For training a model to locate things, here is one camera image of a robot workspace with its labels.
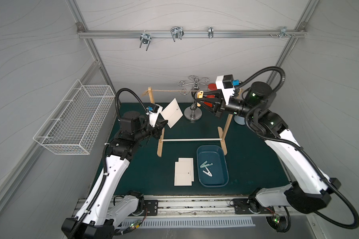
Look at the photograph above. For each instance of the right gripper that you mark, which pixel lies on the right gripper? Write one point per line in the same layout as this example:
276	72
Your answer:
222	104

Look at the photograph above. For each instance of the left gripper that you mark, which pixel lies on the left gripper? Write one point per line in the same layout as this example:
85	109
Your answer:
157	129

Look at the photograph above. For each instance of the white postcard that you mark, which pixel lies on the white postcard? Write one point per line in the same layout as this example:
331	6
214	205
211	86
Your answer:
172	113
182	175
189	162

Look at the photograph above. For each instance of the wooden clothespin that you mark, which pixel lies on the wooden clothespin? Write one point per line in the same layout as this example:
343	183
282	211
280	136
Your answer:
199	95

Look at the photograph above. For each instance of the mint green clothespin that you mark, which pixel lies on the mint green clothespin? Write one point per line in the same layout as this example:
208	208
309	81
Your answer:
205	164

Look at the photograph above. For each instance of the white clothespin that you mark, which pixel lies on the white clothespin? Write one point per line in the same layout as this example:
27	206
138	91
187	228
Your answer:
207	172

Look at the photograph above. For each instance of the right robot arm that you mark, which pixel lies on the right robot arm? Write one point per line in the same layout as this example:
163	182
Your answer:
311	189

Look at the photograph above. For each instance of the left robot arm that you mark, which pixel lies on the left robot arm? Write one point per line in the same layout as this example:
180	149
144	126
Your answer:
95	220

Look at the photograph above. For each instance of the red plastic goblet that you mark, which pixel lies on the red plastic goblet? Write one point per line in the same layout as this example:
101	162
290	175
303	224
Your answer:
211	87

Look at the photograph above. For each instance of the light blue mug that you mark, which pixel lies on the light blue mug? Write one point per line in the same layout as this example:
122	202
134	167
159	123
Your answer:
239	120

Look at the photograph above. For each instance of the chrome glass holder stand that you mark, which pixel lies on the chrome glass holder stand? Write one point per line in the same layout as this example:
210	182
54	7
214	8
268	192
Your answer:
193	113

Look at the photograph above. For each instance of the teal plastic tray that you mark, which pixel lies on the teal plastic tray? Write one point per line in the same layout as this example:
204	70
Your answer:
212	154

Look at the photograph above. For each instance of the metal clamp hook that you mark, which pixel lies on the metal clamp hook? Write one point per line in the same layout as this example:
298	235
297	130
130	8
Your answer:
145	39
283	33
210	32
177	33

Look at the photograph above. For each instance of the aluminium crossbar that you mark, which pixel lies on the aluminium crossbar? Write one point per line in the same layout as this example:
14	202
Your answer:
195	34

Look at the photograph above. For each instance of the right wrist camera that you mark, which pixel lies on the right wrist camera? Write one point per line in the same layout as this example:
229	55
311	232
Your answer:
226	84

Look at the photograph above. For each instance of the wooden drying rack frame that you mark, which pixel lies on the wooden drying rack frame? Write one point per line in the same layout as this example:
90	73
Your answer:
221	132

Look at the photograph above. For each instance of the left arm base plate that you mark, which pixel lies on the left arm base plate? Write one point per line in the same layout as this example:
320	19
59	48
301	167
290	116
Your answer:
148	208

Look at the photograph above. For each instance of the white wire basket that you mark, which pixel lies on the white wire basket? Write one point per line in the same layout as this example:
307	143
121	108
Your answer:
75	123

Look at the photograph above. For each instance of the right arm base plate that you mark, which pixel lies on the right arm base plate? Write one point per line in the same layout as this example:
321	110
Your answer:
241	207

